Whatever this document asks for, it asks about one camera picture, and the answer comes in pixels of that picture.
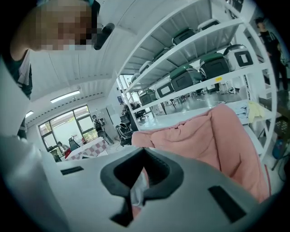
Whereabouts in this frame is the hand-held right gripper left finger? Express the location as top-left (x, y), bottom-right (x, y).
top-left (0, 135), bottom-right (146, 232)

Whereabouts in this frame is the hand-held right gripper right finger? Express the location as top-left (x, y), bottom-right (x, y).
top-left (135, 147), bottom-right (261, 232)

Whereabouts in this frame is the pink cloth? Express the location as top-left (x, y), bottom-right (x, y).
top-left (130, 103), bottom-right (271, 227)

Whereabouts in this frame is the light blue cloth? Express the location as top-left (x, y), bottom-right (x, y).
top-left (235, 101), bottom-right (250, 119)

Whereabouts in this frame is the yellow cloth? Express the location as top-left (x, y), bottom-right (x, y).
top-left (246, 101), bottom-right (266, 124)

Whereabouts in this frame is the red checkered covered table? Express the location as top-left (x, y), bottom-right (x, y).
top-left (65, 136), bottom-right (108, 160)

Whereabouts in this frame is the black white office chair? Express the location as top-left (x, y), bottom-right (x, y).
top-left (68, 135), bottom-right (80, 151)

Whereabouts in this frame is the black framed window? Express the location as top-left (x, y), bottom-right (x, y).
top-left (37, 105), bottom-right (98, 153)

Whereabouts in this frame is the blue bag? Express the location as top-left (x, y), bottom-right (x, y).
top-left (272, 139), bottom-right (285, 160)

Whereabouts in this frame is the person's dark striped shirt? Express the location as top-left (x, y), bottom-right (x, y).
top-left (12, 49), bottom-right (34, 100)

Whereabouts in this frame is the dark table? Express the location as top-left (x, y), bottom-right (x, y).
top-left (258, 89), bottom-right (290, 115)

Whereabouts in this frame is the person's head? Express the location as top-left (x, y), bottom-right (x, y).
top-left (10, 0), bottom-right (100, 62)

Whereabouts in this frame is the white metal shelving rack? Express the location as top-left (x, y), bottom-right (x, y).
top-left (116, 0), bottom-right (280, 169)

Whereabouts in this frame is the black head-worn camera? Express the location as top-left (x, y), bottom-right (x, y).
top-left (93, 22), bottom-right (115, 51)

